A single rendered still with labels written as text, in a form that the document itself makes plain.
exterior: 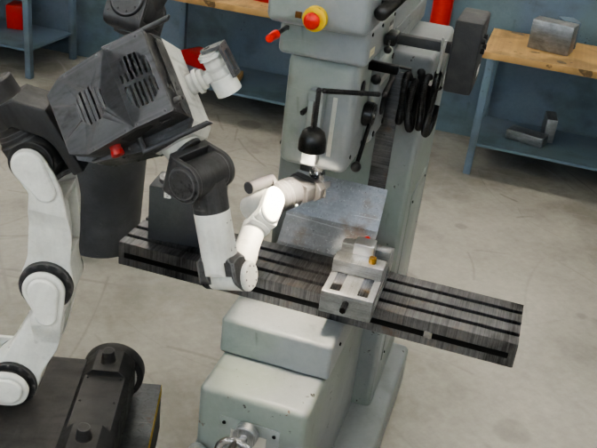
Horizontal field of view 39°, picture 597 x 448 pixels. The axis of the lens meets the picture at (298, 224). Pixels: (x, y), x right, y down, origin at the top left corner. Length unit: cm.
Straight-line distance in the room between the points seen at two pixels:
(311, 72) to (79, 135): 65
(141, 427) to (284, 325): 62
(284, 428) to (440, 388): 151
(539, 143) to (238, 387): 407
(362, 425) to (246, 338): 86
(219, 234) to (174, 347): 182
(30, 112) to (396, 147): 121
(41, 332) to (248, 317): 58
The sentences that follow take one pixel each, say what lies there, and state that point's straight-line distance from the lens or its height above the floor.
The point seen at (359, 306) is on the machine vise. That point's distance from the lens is 235.
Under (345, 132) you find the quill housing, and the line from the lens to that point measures 227.
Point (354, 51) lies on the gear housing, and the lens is 217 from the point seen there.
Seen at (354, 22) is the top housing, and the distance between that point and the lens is 205.
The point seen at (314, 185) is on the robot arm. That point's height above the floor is 126.
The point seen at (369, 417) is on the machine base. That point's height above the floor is 20.
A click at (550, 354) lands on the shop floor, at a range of 421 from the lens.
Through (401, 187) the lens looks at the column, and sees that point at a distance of 279.
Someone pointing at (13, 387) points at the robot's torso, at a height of 70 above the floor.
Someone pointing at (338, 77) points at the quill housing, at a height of 158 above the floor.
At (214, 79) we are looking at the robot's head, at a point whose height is 160.
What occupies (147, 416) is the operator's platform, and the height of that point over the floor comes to 40.
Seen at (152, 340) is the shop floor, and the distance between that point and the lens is 384.
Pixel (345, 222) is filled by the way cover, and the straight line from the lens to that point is 282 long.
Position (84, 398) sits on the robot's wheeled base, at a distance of 259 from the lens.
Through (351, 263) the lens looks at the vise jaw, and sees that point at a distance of 243.
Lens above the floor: 223
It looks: 27 degrees down
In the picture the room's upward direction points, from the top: 7 degrees clockwise
